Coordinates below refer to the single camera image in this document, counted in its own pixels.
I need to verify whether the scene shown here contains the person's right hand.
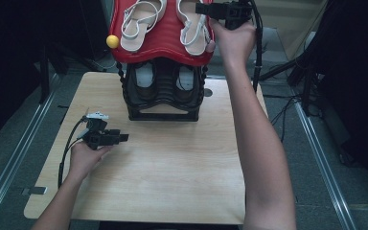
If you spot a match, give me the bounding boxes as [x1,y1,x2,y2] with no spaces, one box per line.
[209,18,259,67]

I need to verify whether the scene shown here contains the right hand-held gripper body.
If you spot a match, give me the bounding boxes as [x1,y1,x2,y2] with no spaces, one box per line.
[223,0,253,32]

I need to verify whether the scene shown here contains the black leather shoe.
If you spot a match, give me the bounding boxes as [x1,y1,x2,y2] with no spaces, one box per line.
[172,62,196,101]
[134,61,158,101]

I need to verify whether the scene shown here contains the red and black shoe rack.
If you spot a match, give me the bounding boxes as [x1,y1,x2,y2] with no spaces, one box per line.
[105,0,219,123]

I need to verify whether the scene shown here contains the person's left hand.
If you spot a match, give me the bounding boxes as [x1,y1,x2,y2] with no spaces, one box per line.
[68,142,111,182]

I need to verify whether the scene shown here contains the hand-held gripper cable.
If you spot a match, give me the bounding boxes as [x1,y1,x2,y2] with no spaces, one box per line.
[247,0,265,94]
[57,115,89,190]

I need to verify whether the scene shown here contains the metal floor rail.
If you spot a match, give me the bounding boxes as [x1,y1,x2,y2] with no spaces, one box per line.
[0,72,61,224]
[292,101,359,230]

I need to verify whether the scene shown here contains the black floor cables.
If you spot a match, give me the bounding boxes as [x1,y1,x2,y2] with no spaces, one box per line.
[268,94,302,151]

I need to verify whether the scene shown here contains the left hand-held gripper cable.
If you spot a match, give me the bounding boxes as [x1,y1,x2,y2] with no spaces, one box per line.
[57,115,89,190]

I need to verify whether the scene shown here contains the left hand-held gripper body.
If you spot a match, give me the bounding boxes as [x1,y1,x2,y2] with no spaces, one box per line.
[82,111,113,150]

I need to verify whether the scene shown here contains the dark curtain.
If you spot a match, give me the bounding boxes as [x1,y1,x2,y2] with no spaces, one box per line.
[0,0,110,151]
[310,0,368,196]

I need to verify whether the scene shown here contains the white slingback heeled shoe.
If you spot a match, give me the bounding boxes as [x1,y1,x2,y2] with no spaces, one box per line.
[175,0,214,58]
[120,0,168,54]

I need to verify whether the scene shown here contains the right hand-held gripper cable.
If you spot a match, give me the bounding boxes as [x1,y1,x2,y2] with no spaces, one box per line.
[247,0,265,94]

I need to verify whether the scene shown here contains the black metal stand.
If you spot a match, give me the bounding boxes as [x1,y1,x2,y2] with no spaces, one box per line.
[258,44,322,117]
[37,44,71,104]

